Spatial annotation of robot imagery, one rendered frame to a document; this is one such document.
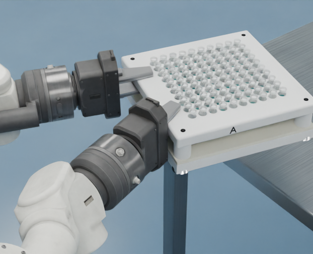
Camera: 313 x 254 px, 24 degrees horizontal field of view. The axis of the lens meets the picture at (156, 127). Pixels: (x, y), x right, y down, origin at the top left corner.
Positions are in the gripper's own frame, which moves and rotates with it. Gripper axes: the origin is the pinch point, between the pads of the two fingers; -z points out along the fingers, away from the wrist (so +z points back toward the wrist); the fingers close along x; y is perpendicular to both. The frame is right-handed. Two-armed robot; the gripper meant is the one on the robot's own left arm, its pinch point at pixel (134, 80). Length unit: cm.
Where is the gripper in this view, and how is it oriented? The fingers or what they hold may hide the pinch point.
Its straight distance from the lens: 122.0
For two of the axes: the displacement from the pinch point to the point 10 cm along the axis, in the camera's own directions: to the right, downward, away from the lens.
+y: 2.5, 6.0, -7.6
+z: -9.7, 1.7, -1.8
